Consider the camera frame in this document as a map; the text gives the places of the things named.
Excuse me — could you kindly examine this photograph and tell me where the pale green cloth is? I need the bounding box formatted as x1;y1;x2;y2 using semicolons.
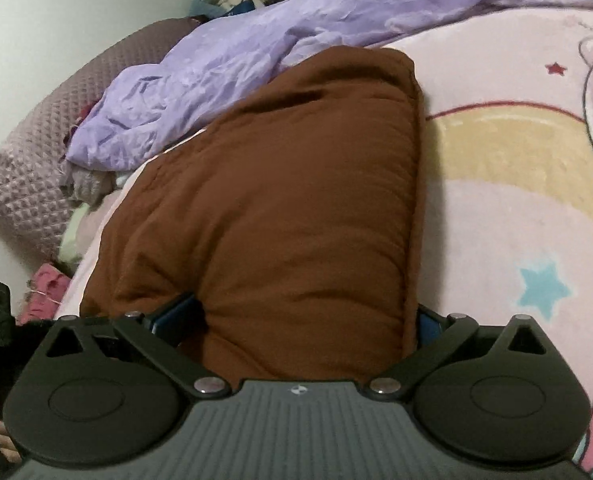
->
58;204;104;263

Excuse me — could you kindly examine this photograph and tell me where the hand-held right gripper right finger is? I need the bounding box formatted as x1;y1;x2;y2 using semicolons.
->
368;305;548;397

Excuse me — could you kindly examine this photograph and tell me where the grey cloth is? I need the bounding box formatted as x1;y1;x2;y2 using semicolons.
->
59;162;124;207

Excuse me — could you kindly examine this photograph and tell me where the mauve quilted headboard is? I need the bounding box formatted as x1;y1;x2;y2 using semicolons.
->
0;16;204;263

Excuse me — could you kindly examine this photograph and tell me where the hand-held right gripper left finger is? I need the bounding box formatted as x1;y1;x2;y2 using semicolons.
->
44;294;230;399

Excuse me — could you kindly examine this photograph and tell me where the purple duvet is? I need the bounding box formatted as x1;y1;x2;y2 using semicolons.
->
59;0;593;172

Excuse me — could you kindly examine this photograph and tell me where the pink cloth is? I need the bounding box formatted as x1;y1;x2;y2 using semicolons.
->
15;264;74;327

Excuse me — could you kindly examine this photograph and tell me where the brown jacket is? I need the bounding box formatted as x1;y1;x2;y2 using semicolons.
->
79;45;427;386

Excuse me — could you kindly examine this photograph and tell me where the pink printed blanket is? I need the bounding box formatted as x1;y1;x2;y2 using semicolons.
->
56;4;593;480

